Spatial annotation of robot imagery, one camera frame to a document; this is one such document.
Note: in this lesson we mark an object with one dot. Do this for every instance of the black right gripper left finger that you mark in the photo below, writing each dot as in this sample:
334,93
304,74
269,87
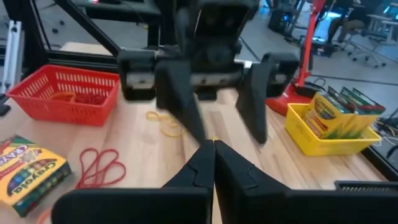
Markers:
186,202

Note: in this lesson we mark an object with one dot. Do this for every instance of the red plastic basket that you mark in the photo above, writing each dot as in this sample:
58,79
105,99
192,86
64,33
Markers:
62,115

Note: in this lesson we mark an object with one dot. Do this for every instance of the yellow rubber band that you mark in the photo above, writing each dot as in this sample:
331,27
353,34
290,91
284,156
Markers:
148,115

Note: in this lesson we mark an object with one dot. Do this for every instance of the yellow plastic basket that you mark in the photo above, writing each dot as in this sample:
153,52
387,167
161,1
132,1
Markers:
311,146

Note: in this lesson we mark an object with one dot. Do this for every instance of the red desk lamp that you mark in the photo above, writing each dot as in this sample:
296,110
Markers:
306,46

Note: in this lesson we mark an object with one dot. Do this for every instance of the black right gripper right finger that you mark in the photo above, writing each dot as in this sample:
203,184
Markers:
280,208

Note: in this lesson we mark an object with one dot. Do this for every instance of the white aluminium bar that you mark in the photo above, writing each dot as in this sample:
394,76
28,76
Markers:
12,56

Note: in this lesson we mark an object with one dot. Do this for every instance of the black computer tower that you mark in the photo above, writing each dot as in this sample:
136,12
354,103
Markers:
281,20

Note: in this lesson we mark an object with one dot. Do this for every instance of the black plastic basket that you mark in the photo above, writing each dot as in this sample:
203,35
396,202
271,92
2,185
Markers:
367,186

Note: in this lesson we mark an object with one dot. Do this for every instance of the person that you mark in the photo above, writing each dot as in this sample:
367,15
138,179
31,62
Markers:
351,18

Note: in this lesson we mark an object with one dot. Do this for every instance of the grey office chair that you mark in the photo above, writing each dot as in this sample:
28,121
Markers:
367,46

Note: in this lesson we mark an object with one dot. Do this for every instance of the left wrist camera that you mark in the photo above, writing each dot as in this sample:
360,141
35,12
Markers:
222,18

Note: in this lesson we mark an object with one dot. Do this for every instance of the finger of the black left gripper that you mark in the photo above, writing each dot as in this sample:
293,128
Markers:
253,105
180,102

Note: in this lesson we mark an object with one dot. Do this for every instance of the wooden work table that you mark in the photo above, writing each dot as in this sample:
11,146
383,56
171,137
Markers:
385,25

